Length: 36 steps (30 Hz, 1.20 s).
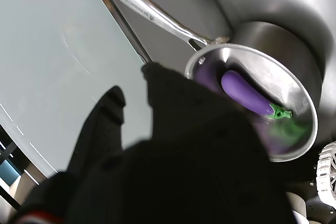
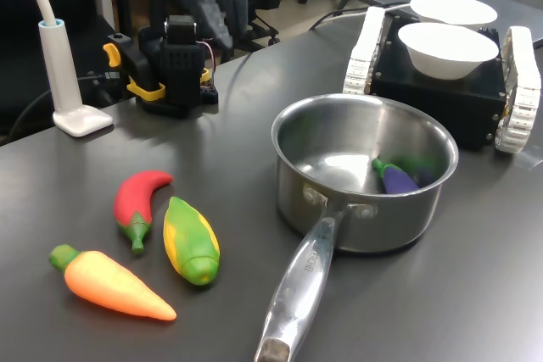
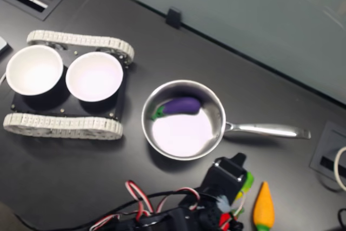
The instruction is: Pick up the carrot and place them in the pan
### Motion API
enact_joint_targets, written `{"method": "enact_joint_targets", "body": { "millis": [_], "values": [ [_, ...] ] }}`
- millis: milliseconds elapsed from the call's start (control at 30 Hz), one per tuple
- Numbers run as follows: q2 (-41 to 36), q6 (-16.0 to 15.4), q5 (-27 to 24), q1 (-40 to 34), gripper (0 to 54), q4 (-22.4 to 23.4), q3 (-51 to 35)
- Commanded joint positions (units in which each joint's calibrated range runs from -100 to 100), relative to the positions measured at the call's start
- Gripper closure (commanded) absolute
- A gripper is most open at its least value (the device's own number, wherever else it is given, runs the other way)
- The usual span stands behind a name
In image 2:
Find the shallow white bowl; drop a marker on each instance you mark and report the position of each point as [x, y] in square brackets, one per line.
[449, 8]

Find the yellow green toy corn cob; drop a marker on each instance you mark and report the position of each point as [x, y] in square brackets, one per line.
[191, 239]

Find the purple toy aubergine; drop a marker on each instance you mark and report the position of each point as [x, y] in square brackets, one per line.
[399, 182]

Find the red toy chilli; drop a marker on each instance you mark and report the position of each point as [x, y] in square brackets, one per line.
[136, 196]

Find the orange toy carrot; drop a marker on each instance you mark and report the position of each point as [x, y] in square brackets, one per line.
[110, 285]

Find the black vehicle with white tracks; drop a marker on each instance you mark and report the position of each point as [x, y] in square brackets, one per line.
[437, 99]

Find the deep white bowl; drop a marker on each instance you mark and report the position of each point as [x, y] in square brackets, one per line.
[445, 57]

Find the black clamp with yellow grips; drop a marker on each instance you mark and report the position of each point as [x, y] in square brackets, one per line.
[131, 61]

